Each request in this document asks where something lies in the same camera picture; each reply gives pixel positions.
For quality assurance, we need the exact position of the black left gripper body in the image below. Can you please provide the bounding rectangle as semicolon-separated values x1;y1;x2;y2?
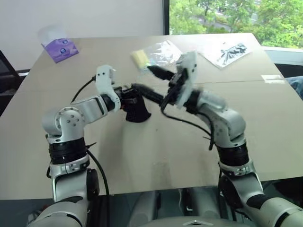
117;84;143;111

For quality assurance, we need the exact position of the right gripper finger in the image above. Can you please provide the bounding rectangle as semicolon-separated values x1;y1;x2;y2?
160;87;181;113
147;66;175;81

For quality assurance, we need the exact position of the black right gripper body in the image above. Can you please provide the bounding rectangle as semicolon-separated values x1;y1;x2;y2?
167;68;189;95

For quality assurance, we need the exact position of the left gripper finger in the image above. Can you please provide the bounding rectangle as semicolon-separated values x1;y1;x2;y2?
134;83;166;104

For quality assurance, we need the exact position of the black drawstring pouch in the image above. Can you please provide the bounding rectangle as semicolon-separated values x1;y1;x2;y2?
122;93;152;123

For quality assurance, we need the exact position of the yellow item in clear bag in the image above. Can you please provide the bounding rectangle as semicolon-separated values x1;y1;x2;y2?
131;40;184;74

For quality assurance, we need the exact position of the yellow sponge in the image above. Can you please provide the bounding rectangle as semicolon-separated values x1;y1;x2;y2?
131;49;152;71

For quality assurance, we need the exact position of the clear bag with black item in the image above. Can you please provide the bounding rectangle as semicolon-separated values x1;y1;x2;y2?
197;42;251;70

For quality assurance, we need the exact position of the purple tissue box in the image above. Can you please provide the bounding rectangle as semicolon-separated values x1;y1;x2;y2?
37;23;80;64

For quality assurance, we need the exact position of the silver robot torso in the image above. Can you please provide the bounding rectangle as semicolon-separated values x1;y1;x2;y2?
99;185;240;227

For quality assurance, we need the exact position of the blue denim fabric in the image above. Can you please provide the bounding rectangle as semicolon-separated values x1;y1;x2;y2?
285;75;303;100

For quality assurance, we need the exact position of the dark chair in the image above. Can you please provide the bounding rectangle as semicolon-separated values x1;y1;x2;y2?
0;49;30;118

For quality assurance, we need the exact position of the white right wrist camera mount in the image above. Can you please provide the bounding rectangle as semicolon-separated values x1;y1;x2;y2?
176;51;198;109

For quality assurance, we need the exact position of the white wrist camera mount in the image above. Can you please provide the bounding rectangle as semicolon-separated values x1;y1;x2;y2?
176;51;198;109
94;65;120;112

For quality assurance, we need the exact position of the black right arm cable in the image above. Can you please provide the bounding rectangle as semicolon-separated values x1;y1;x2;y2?
160;104;215;152

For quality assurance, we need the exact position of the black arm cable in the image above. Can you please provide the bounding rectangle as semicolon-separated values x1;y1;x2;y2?
160;104;215;152
70;76;111;197

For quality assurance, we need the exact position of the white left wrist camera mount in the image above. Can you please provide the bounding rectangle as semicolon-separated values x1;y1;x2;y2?
94;65;120;112

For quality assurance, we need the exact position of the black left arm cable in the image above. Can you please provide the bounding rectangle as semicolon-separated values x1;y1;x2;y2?
70;76;111;197

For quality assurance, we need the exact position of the black window frame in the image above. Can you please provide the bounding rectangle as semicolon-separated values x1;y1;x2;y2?
163;0;171;36

